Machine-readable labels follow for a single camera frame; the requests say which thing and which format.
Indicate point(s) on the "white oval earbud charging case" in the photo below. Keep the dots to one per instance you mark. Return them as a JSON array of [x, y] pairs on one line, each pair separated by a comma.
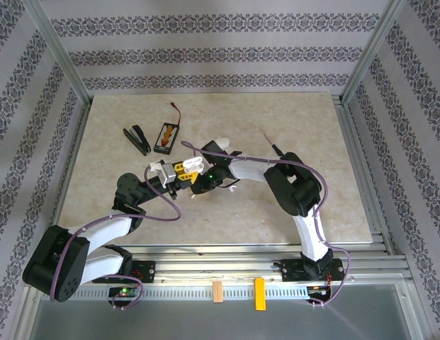
[[193, 164]]

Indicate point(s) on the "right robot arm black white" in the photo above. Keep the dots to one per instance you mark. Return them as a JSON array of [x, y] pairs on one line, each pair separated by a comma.
[[294, 184]]

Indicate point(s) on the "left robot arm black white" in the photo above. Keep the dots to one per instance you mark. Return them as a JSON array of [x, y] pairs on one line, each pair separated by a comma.
[[56, 262]]

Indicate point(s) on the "black battery holder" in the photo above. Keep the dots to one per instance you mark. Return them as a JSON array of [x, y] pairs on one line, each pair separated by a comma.
[[166, 139]]

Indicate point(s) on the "black stapler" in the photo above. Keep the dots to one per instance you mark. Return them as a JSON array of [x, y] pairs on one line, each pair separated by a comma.
[[136, 138]]

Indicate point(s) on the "left controller board green light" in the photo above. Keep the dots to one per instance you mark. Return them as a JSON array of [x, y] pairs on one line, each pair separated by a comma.
[[123, 292]]

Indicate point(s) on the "small wooden block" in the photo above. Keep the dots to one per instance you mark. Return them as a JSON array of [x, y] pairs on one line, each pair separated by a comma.
[[218, 292]]

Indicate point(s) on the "orange plastic block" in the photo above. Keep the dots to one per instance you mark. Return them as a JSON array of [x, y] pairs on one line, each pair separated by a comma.
[[260, 294]]

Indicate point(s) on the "right controller board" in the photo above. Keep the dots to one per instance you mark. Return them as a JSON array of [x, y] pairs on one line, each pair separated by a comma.
[[319, 290]]

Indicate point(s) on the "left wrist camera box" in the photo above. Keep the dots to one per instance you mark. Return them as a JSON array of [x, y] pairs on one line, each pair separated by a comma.
[[164, 173]]

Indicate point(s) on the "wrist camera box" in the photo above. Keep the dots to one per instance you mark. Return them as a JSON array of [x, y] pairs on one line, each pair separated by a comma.
[[214, 150], [164, 173]]

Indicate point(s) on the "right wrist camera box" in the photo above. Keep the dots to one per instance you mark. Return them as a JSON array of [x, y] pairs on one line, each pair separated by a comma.
[[214, 150]]

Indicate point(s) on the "aluminium mounting rail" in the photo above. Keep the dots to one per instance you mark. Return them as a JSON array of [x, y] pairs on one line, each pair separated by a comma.
[[219, 265]]

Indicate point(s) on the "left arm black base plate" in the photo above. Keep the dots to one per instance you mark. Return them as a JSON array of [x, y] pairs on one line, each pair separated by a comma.
[[145, 271]]

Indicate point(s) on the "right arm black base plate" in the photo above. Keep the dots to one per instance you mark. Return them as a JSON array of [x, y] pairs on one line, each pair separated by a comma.
[[294, 271]]

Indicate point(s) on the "aluminium frame post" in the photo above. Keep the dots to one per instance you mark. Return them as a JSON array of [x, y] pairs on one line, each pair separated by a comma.
[[56, 53], [372, 53]]

